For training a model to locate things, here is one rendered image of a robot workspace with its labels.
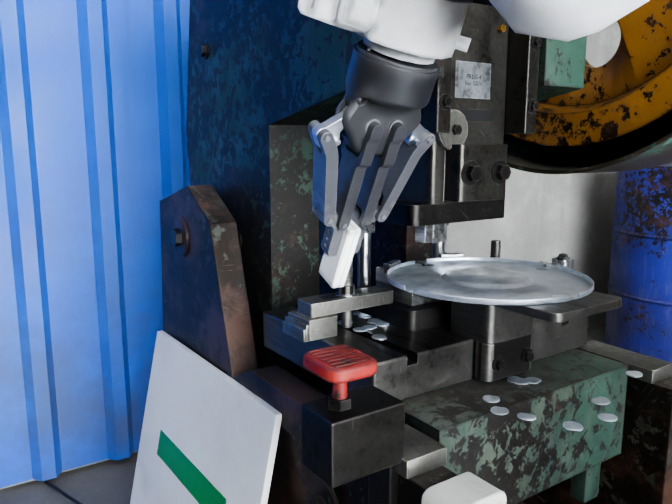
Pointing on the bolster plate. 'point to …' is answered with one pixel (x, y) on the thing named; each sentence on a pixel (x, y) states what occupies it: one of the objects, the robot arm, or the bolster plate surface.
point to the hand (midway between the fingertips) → (339, 251)
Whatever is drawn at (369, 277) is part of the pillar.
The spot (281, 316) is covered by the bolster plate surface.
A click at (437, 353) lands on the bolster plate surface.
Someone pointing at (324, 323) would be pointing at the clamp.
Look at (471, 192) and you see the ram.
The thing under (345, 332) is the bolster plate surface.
